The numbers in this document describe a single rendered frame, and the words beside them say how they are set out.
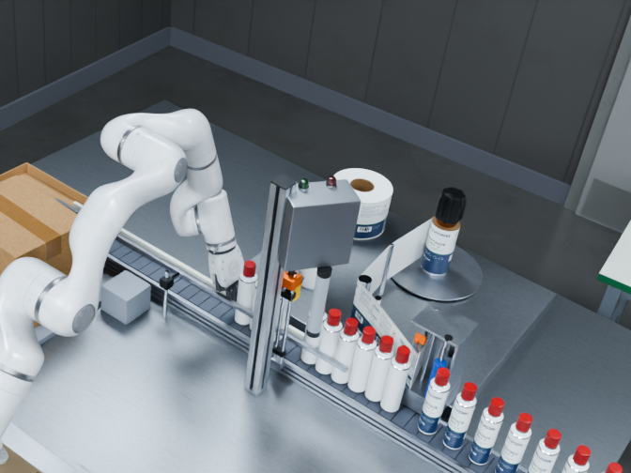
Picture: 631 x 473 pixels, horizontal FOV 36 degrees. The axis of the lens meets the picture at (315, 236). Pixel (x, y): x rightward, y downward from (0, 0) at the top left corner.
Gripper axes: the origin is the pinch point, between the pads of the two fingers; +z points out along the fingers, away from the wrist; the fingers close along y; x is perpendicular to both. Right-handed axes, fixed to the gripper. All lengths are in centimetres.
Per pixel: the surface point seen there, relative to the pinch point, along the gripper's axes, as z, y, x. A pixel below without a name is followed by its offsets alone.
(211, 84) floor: 24, 232, 213
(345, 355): 9.0, -2.7, -38.5
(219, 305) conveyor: 4.5, 0.2, 6.2
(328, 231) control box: -32, -10, -46
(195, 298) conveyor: 2.2, -2.3, 12.5
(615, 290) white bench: 47, 115, -68
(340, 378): 17.1, -2.7, -35.7
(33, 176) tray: -22, 12, 92
